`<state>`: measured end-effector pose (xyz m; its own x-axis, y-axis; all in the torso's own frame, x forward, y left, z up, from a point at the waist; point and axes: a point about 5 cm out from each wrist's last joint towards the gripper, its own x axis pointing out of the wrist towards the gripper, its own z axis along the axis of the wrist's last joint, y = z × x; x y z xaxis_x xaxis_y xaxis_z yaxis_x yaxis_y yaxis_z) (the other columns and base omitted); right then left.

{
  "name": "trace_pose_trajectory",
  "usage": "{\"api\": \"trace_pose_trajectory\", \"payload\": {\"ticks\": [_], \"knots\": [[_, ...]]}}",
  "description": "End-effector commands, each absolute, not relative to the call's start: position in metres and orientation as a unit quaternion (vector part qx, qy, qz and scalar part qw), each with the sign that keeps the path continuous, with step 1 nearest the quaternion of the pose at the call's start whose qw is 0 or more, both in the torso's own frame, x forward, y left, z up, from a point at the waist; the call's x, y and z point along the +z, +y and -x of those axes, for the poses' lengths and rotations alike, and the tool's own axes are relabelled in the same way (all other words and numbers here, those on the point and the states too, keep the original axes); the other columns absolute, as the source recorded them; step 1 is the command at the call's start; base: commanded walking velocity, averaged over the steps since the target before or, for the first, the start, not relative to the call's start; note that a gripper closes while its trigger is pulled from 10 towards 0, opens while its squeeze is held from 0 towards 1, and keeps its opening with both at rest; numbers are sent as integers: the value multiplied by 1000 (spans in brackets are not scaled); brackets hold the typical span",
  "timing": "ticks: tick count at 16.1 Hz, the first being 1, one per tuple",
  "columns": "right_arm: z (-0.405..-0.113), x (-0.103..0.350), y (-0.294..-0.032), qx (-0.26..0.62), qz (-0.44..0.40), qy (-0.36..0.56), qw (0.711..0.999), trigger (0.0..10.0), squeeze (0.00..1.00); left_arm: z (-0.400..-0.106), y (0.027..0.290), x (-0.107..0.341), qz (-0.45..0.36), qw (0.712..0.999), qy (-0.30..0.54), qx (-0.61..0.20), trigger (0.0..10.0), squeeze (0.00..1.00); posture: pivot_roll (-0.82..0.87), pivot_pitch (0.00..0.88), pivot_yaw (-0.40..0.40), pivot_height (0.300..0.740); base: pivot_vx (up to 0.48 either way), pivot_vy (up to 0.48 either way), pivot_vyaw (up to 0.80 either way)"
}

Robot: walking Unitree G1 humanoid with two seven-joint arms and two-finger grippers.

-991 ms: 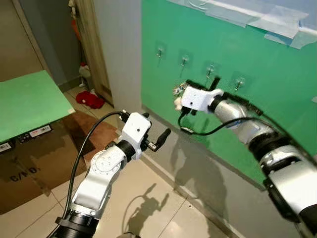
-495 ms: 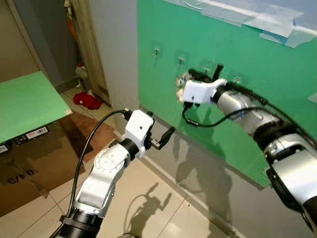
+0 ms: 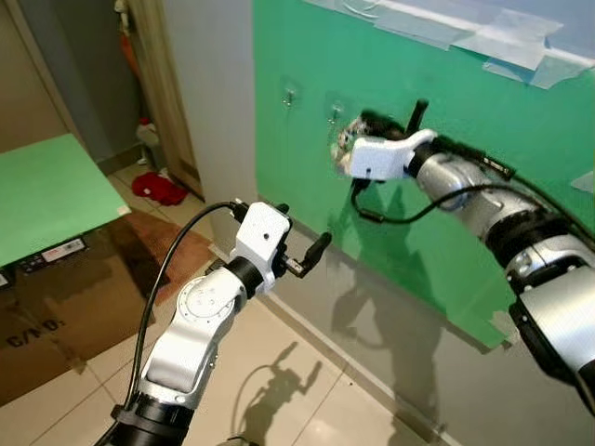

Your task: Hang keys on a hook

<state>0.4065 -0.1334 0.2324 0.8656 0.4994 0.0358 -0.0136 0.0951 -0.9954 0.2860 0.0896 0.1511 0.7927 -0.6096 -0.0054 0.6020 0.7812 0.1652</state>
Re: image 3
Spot green wall board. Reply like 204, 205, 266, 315
251, 0, 595, 352

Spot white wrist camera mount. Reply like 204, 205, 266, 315
231, 202, 292, 280
347, 128, 440, 183

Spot clear tape patch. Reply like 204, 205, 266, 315
572, 170, 595, 194

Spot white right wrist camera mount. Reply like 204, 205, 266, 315
347, 128, 440, 183

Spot small white tape piece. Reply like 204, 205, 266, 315
491, 309, 520, 351

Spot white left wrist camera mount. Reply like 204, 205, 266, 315
231, 202, 292, 280

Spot red cloth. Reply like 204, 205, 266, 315
130, 170, 189, 207

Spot keys with white tag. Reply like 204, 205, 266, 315
333, 119, 371, 177

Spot brown cardboard box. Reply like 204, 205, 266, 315
0, 209, 219, 410

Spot orange long bundle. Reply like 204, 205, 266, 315
116, 28, 142, 86

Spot beige wood grain panel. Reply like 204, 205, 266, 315
127, 0, 204, 198

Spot plain room door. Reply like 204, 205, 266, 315
0, 0, 86, 154

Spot white jug red cap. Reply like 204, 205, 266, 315
135, 116, 166, 173

